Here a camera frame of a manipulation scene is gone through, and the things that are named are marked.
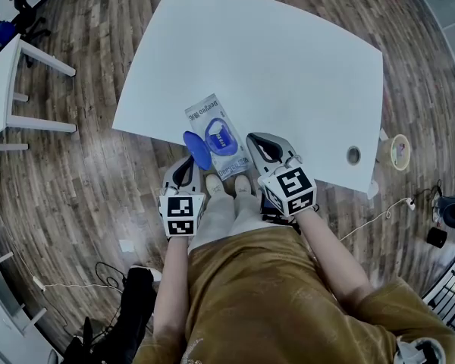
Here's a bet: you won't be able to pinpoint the black metal rack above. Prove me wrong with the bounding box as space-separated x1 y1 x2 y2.
422 248 455 331

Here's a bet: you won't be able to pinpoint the person's beige shoe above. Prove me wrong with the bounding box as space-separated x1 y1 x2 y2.
234 174 253 196
205 173 225 196

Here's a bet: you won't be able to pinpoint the person's left beige shoe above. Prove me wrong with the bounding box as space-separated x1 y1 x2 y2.
205 173 225 196

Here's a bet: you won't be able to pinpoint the white cable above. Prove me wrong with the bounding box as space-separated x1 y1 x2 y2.
339 199 407 242
43 281 124 293

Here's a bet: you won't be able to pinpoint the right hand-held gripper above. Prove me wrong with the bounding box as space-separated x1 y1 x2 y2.
245 132 319 218

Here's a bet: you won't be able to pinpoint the black cylinder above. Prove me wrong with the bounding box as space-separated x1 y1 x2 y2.
426 226 448 249

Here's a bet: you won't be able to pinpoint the black screen device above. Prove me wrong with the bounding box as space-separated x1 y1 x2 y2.
258 187 300 227

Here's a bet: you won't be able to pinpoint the person's left forearm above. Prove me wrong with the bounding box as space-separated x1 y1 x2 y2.
153 235 193 350

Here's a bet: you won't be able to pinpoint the person's right forearm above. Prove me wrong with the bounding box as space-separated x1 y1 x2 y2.
297 206 376 301

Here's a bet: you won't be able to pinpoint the person's right beige shoe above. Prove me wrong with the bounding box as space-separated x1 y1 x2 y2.
234 174 253 196

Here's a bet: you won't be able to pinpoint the blue round packet lid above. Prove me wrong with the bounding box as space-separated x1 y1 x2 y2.
182 130 212 171

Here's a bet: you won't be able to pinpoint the black cable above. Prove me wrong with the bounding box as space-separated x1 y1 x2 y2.
94 262 128 291

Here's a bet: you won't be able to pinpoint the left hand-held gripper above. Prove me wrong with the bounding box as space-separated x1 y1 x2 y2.
158 155 207 238

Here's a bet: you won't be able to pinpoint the white wet wipe pack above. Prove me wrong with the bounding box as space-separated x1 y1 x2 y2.
184 93 251 182

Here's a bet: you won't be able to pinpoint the person's mustard shirt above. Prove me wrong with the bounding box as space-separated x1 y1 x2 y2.
134 225 455 364

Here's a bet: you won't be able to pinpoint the black office chair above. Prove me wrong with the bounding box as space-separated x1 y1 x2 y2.
7 0 52 67

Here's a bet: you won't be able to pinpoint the blue office chair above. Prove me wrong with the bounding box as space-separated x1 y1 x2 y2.
0 13 16 49

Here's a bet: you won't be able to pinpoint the person's light trousers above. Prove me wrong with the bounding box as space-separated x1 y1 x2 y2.
189 193 285 256

